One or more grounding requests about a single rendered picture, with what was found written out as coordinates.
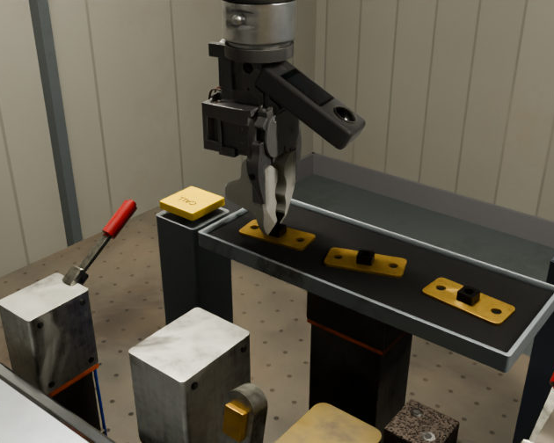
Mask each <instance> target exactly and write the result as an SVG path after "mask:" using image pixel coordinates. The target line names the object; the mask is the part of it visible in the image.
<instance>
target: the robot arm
mask: <svg viewBox="0 0 554 443"><path fill-rule="evenodd" d="M221 2H222V37H223V39H222V40H221V41H220V42H210V43H208V53H209V56H212V57H218V69H219V86H218V87H216V88H214V89H212V90H211V91H210V92H209V95H208V100H207V101H204V102H202V103H201V106H202V124H203V141H204V149H209V150H213V151H217V152H219V155H223V156H230V157H236V156H239V155H243V156H247V158H246V160H244V161H243V163H242V166H241V177H240V179H238V180H234V181H231V182H229V183H227V184H226V186H225V190H224V191H225V195H226V197H227V199H228V200H230V201H231V202H233V203H235V204H237V205H239V206H240V207H242V208H244V209H246V210H248V211H249V212H251V213H253V214H254V215H255V217H256V219H257V223H258V225H259V228H260V230H261V231H262V233H263V235H269V233H270V232H271V230H272V229H273V227H274V225H275V223H276V222H278V223H282V221H283V220H284V218H285V216H286V215H287V212H288V208H289V204H290V201H291V199H292V195H293V191H294V188H295V181H296V180H297V174H298V169H299V163H300V158H301V151H302V136H301V122H303V123H304V124H305V125H306V126H308V127H309V128H311V129H312V130H313V131H315V132H316V133H317V134H319V135H320V136H321V137H323V138H324V139H325V140H326V141H328V142H329V143H330V144H331V145H332V146H334V147H335V148H336V149H343V148H345V147H346V146H347V145H348V144H350V143H351V142H352V141H354V140H355V139H356V138H357V137H358V136H359V134H360V133H361V131H362V130H363V128H364V127H365V125H366V122H365V120H364V119H363V118H362V117H361V116H359V115H358V114H357V113H355V112H354V111H352V110H351V109H350V108H348V107H347V106H346V105H344V104H343V103H342V102H340V101H339V100H338V99H336V98H335V97H334V96H333V95H332V94H330V93H329V92H328V91H326V90H325V89H324V88H322V87H321V86H320V85H318V84H317V83H315V82H314V81H313V80H311V79H310V78H309V77H307V76H306V75H304V74H303V73H302V71H300V70H299V69H297V68H296V67H295V66H293V65H292V64H291V63H289V62H288V61H286V60H288V59H290V58H292V57H293V56H294V42H293V39H294V38H295V37H296V0H221ZM217 88H219V89H217ZM213 90H215V93H214V94H212V95H211V93H212V91H213ZM216 90H218V92H216ZM217 100H221V101H220V102H218V101H217ZM214 102H216V103H215V104H212V103H214ZM207 120H208V125H207Z"/></svg>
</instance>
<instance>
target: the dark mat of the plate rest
mask: <svg viewBox="0 0 554 443"><path fill-rule="evenodd" d="M252 220H257V219H256V217H255V215H254V214H253V213H251V212H247V213H245V214H242V215H240V216H239V217H237V218H236V219H234V220H232V221H229V222H228V223H226V224H224V225H222V226H221V227H219V228H217V229H215V230H213V231H211V232H209V233H208V234H209V235H211V236H215V237H217V238H220V239H222V240H224V241H227V242H229V243H233V244H235V245H237V246H240V247H242V248H245V249H247V250H249V251H253V252H255V253H258V254H259V255H262V256H264V257H267V258H270V259H272V260H275V261H277V262H280V263H282V264H284V265H288V266H290V267H293V268H295V269H297V270H299V271H302V272H306V273H307V274H310V275H312V276H315V277H317V278H319V279H321V280H325V281H328V282H330V283H332V284H334V285H337V286H339V287H343V288H345V289H347V290H350V291H352V292H355V293H357V294H361V295H363V296H366V297H368V298H370V299H372V300H375V301H379V302H380V303H383V304H385V305H388V306H390V307H392V308H394V309H398V310H401V311H403V312H405V313H407V314H410V315H412V316H416V317H418V318H420V319H423V320H425V321H428V322H429V323H433V324H436V325H438V326H441V327H442V328H445V329H447V330H451V331H453V332H455V333H458V334H460V335H463V336H465V337H467V338H471V339H473V340H476V341H478V342H480V343H482V344H485V345H489V346H490V347H493V348H496V349H498V350H501V351H502V352H509V350H510V349H511V348H512V346H513V345H514V344H515V342H516V341H517V340H518V339H519V337H520V336H521V334H522V333H523V332H524V331H525V330H526V329H527V328H528V326H529V325H530V324H531V322H532V321H533V320H534V318H535V317H536V316H537V314H538V313H539V312H540V311H541V309H542V308H543V306H544V305H545V304H546V303H547V301H548V300H549V299H550V298H551V296H552V295H553V294H554V293H552V292H550V291H547V290H544V289H541V288H539V287H534V286H531V285H529V284H526V283H523V282H520V281H518V280H513V279H510V278H508V277H505V276H502V275H499V274H497V273H494V272H490V271H487V270H485V269H482V268H479V267H476V266H474V265H469V264H466V263H464V262H461V261H458V260H455V259H453V258H448V257H445V256H442V255H440V254H437V253H434V252H431V251H427V250H424V249H421V248H419V247H416V246H413V245H410V244H408V243H403V242H400V241H398V240H395V239H393V238H390V237H387V236H383V235H380V234H377V233H375V232H372V231H369V230H366V229H362V228H359V227H356V226H354V225H351V224H348V223H345V222H342V221H338V220H335V219H332V218H330V217H327V216H324V215H321V214H317V213H314V212H311V211H309V210H306V209H303V208H300V207H296V206H294V205H291V204H289V208H288V212H287V215H286V216H285V218H284V220H283V221H282V223H281V224H285V225H287V228H291V229H296V230H300V231H303V232H307V233H311V234H313V235H315V237H316V238H315V240H314V241H313V242H312V243H310V244H309V245H308V246H307V247H306V248H305V249H304V250H302V251H296V250H293V249H289V248H287V247H283V246H279V245H277V244H273V243H268V242H264V241H261V240H258V239H255V238H251V237H248V236H242V235H240V234H239V230H240V229H241V228H242V227H244V226H245V225H246V224H248V223H249V222H251V221H252ZM335 247H336V248H342V249H348V250H353V251H359V249H363V250H368V251H374V252H375V254H380V255H385V256H392V257H397V258H404V259H406V261H407V262H406V267H405V271H404V274H403V276H402V277H401V278H392V277H387V276H382V275H376V274H371V273H365V272H356V271H351V270H346V269H340V268H335V267H330V266H326V265H324V260H325V258H326V256H327V254H328V252H329V251H330V249H331V248H335ZM438 278H445V279H448V280H452V281H454V282H455V283H458V284H460V285H463V286H465V285H467V286H469V287H473V288H476V289H477V290H479V291H481V292H480V293H482V294H486V295H488V296H490V297H492V298H494V299H497V300H499V301H503V302H504V303H507V304H509V305H512V306H514V307H515V312H514V313H513V314H512V315H511V316H510V317H509V318H508V319H507V320H506V321H505V322H504V323H503V324H501V325H500V326H495V325H491V324H489V323H486V322H484V321H482V320H480V319H477V318H476V317H474V316H470V315H468V314H466V313H463V312H462V311H460V310H457V309H454V308H452V307H450V306H448V305H446V304H443V303H441V302H439V301H436V300H434V299H432V298H429V297H427V296H425V295H423V294H422V290H423V288H425V287H426V286H428V285H429V284H430V283H432V282H433V281H435V280H436V279H438Z"/></svg>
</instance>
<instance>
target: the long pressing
mask: <svg viewBox="0 0 554 443"><path fill-rule="evenodd" d="M0 443H116V442H115V441H113V440H112V439H110V438H108V437H107V436H106V435H105V434H104V433H102V432H100V431H99V430H98V429H96V428H95V427H93V426H92V425H90V424H88V423H87V422H86V421H84V420H83V419H81V418H80V417H79V416H78V415H76V414H75V413H73V412H72V411H70V410H68V409H67V408H66V407H64V406H63V405H61V404H60V403H58V402H57V401H56V400H55V399H53V398H52V397H50V396H48V395H47V394H46V393H44V392H43V391H41V390H40V389H38V388H36V387H35V386H34V385H32V383H30V382H29V381H27V380H26V379H24V378H23V377H21V376H20V375H18V374H16V373H15V372H14V371H12V370H11V369H9V368H8V367H7V366H6V365H4V364H3V363H1V362H0Z"/></svg>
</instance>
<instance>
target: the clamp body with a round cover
mask: <svg viewBox="0 0 554 443"><path fill-rule="evenodd" d="M274 443H382V434H381V432H380V431H379V430H378V429H376V428H375V427H374V426H372V425H369V424H367V423H365V422H363V421H361V420H359V419H358V418H355V417H353V416H352V415H350V414H348V413H346V412H344V411H342V410H340V409H338V408H336V407H334V406H332V405H330V404H328V403H317V404H315V405H314V406H313V407H312V408H311V409H310V410H309V411H308V412H307V413H305V414H304V415H303V416H302V417H301V418H300V419H299V420H298V421H297V422H296V423H295V424H294V425H293V426H292V427H290V428H289V429H288V430H287V431H286V432H285V433H284V434H283V435H282V436H281V437H280V438H279V439H278V440H276V441H275V442H274Z"/></svg>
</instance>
